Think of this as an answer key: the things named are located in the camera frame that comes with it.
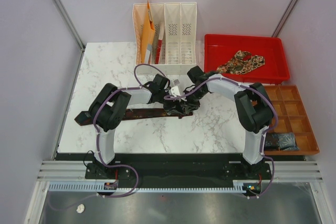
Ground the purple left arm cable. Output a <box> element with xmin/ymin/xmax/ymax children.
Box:
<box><xmin>93</xmin><ymin>63</ymin><xmax>169</xmax><ymax>168</ymax></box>

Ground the crumpled white paper ball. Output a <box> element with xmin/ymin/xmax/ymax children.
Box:
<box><xmin>76</xmin><ymin>204</ymin><xmax>85</xmax><ymax>214</ymax></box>

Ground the red plastic bin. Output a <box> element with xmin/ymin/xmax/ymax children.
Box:
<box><xmin>204</xmin><ymin>34</ymin><xmax>290</xmax><ymax>84</ymax></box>

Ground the white cable duct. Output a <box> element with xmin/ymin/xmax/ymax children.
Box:
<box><xmin>48</xmin><ymin>179</ymin><xmax>263</xmax><ymax>193</ymax></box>

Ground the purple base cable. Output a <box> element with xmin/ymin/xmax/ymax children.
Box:
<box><xmin>47</xmin><ymin>165</ymin><xmax>140</xmax><ymax>212</ymax></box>

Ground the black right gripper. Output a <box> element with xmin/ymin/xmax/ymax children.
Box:
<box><xmin>178</xmin><ymin>87</ymin><xmax>207</xmax><ymax>114</ymax></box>

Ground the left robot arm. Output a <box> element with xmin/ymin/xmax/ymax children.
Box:
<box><xmin>89</xmin><ymin>74</ymin><xmax>185</xmax><ymax>178</ymax></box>

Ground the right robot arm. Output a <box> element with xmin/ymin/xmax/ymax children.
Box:
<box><xmin>181</xmin><ymin>66</ymin><xmax>275</xmax><ymax>179</ymax></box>

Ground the red white booklet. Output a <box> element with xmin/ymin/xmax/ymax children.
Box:
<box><xmin>154</xmin><ymin>22</ymin><xmax>165</xmax><ymax>64</ymax></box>

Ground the floral cream patterned tie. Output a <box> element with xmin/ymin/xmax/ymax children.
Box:
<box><xmin>216</xmin><ymin>50</ymin><xmax>265</xmax><ymax>75</ymax></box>

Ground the orange envelope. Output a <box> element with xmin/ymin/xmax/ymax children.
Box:
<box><xmin>141</xmin><ymin>1</ymin><xmax>155</xmax><ymax>63</ymax></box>

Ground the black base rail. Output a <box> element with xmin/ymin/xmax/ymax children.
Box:
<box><xmin>85</xmin><ymin>153</ymin><xmax>271</xmax><ymax>187</ymax></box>

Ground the white file organizer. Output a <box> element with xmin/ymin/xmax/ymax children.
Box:
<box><xmin>132</xmin><ymin>2</ymin><xmax>197</xmax><ymax>75</ymax></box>

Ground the dark rolled tie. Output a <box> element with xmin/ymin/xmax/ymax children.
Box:
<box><xmin>264</xmin><ymin>133</ymin><xmax>280</xmax><ymax>151</ymax></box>

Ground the brown compartment tray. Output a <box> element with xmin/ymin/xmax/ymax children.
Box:
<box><xmin>264</xmin><ymin>85</ymin><xmax>320</xmax><ymax>156</ymax></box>

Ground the grey folder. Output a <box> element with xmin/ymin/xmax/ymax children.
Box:
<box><xmin>144</xmin><ymin>44</ymin><xmax>152</xmax><ymax>64</ymax></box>

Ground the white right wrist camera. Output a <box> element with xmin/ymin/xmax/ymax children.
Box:
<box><xmin>169</xmin><ymin>85</ymin><xmax>181</xmax><ymax>97</ymax></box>

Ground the dark red patterned tie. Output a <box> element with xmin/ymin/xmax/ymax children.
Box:
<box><xmin>74</xmin><ymin>108</ymin><xmax>193</xmax><ymax>126</ymax></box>

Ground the blue-grey rolled tie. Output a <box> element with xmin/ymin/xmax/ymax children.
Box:
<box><xmin>278</xmin><ymin>133</ymin><xmax>299</xmax><ymax>151</ymax></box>

